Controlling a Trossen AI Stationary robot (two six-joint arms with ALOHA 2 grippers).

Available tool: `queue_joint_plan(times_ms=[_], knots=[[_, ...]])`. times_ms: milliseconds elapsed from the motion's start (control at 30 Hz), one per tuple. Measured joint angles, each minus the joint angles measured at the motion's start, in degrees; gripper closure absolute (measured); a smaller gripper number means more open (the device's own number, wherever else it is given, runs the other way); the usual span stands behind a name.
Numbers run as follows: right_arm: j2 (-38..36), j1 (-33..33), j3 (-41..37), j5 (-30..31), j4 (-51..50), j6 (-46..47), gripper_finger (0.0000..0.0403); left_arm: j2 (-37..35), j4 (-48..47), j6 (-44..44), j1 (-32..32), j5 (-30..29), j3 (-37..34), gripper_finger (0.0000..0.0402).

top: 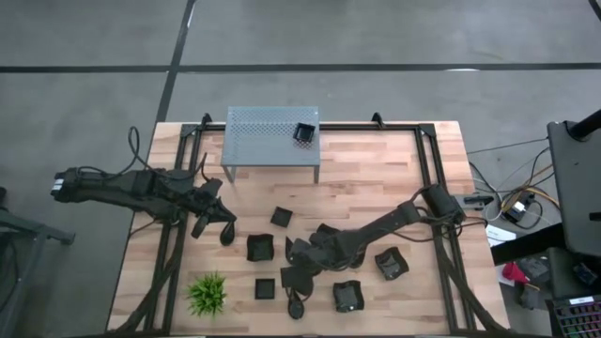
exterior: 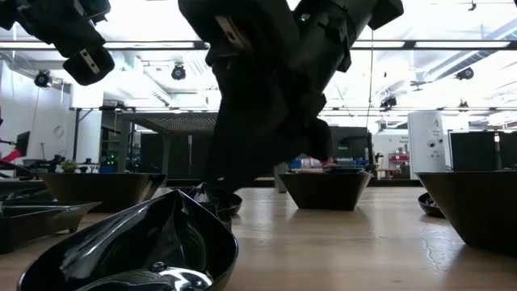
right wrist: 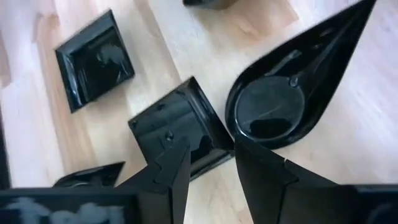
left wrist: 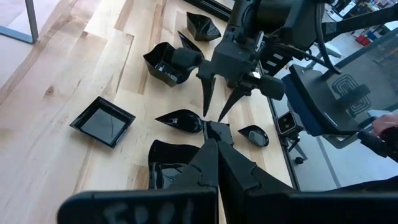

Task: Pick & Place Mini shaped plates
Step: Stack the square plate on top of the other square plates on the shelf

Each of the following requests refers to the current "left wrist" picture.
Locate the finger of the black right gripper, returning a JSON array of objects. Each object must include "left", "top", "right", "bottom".
[
  {"left": 216, "top": 86, "right": 250, "bottom": 123},
  {"left": 200, "top": 77, "right": 217, "bottom": 118}
]

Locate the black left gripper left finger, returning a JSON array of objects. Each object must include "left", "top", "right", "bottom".
[{"left": 169, "top": 139, "right": 219, "bottom": 189}]

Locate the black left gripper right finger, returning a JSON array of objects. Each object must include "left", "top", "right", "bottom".
[{"left": 218, "top": 141, "right": 298, "bottom": 206}]

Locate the small black square plate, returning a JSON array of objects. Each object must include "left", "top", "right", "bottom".
[{"left": 202, "top": 120, "right": 234, "bottom": 147}]

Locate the black teardrop mini plate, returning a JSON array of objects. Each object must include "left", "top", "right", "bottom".
[
  {"left": 154, "top": 108, "right": 205, "bottom": 134},
  {"left": 237, "top": 124, "right": 270, "bottom": 148},
  {"left": 177, "top": 30, "right": 206, "bottom": 60}
]

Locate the black wavy square bowl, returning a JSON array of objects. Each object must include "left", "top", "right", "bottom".
[
  {"left": 185, "top": 11, "right": 222, "bottom": 42},
  {"left": 147, "top": 139, "right": 200, "bottom": 190},
  {"left": 142, "top": 42, "right": 200, "bottom": 88}
]

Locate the black box with white labels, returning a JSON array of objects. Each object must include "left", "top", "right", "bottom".
[{"left": 259, "top": 46, "right": 293, "bottom": 77}]

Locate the black office chair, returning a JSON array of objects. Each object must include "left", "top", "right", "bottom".
[{"left": 281, "top": 63, "right": 379, "bottom": 150}]

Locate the red floor item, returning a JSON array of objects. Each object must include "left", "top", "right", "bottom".
[{"left": 354, "top": 33, "right": 373, "bottom": 47}]

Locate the person's hand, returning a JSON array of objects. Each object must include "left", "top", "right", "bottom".
[{"left": 371, "top": 113, "right": 398, "bottom": 138}]

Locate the small black table camera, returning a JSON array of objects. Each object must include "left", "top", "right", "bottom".
[{"left": 275, "top": 110, "right": 307, "bottom": 166}]

